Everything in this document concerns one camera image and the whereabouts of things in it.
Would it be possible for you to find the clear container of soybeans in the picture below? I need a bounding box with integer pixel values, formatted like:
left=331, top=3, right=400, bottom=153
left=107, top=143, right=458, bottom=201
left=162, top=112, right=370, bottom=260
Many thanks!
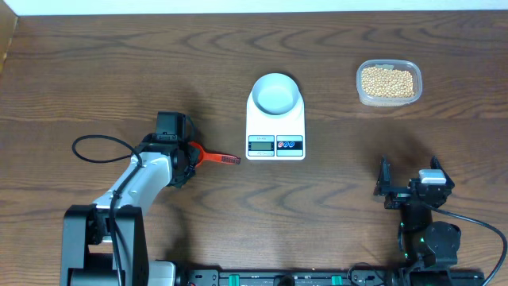
left=356, top=60, right=423, bottom=107

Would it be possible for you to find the white digital kitchen scale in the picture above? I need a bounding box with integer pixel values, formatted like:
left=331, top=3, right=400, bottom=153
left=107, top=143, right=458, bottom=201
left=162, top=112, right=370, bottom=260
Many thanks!
left=245, top=91, right=306, bottom=160

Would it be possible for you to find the red plastic measuring scoop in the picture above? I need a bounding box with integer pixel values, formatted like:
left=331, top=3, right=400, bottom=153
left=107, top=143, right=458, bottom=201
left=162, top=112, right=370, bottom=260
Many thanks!
left=190, top=141, right=241, bottom=167

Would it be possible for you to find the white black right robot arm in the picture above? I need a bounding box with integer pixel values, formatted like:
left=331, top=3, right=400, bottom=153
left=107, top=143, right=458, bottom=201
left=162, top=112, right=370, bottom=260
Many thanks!
left=374, top=157, right=461, bottom=285

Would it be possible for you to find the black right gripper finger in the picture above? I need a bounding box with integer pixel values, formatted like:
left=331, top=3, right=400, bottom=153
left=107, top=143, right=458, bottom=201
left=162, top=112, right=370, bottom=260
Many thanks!
left=430, top=156, right=455, bottom=187
left=374, top=156, right=392, bottom=196

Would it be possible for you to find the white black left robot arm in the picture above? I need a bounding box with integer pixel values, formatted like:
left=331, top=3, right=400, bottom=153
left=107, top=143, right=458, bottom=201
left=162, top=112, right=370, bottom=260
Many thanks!
left=60, top=111, right=200, bottom=285

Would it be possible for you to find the grey plastic bowl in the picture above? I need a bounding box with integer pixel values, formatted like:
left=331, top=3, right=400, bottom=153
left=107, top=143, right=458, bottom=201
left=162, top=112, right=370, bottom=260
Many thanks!
left=252, top=73, right=301, bottom=116

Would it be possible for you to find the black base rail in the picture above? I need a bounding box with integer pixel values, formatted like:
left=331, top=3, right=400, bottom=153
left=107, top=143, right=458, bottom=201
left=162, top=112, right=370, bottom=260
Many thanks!
left=174, top=265, right=485, bottom=286

